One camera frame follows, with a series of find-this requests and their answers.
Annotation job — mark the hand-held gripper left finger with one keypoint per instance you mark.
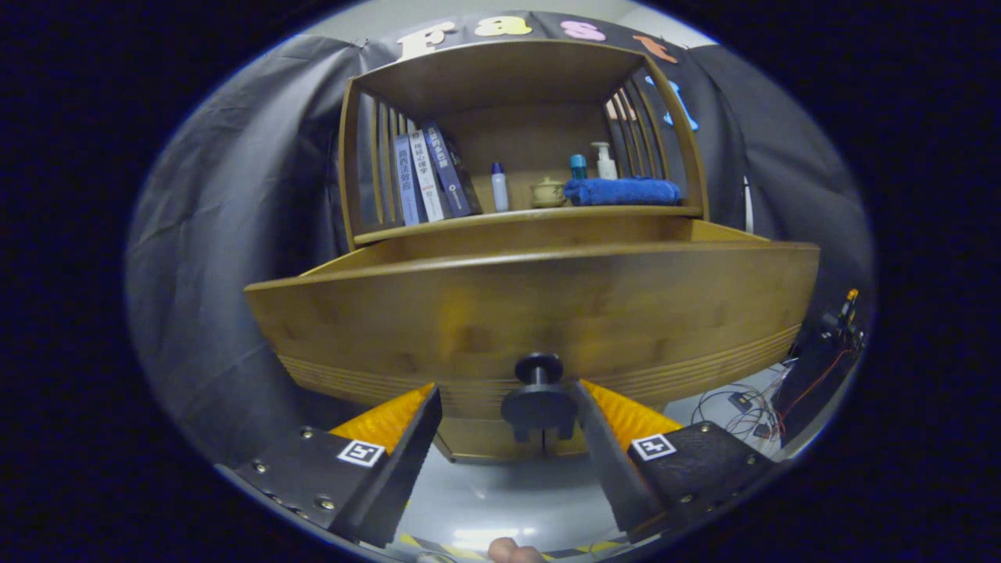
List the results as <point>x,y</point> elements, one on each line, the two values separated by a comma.
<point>403,469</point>

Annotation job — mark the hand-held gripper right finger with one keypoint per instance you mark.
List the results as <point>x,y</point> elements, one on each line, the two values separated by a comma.
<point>610,461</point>

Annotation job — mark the wooden countertop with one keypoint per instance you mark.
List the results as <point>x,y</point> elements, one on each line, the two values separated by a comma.
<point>469,221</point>

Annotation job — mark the wooden cabinet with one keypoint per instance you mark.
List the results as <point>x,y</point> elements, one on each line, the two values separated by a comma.
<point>500,78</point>

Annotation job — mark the folded blue towel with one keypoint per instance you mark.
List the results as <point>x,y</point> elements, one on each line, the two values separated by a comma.
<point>622,191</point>

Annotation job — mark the beige lidded teacup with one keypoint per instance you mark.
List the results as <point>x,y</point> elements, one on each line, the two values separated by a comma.
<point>547,194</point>

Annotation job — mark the light blue book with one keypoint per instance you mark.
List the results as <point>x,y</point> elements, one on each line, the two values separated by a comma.
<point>407,184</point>

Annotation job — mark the black backdrop cloth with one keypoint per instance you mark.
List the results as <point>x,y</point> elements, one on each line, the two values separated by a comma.
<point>235,234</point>

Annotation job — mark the small white bottle blue cap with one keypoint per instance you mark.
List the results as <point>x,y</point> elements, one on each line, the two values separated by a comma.
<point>500,191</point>

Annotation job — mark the white book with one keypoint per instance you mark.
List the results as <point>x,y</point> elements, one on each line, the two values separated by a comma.
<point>426,176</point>

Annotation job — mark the white pump bottle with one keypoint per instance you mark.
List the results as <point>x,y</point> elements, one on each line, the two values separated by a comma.
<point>606,166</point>

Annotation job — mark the teal bottle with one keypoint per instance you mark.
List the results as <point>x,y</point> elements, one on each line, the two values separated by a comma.
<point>578,166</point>

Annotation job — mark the dark blue book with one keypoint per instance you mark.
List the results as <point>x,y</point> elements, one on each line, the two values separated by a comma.
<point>450,168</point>

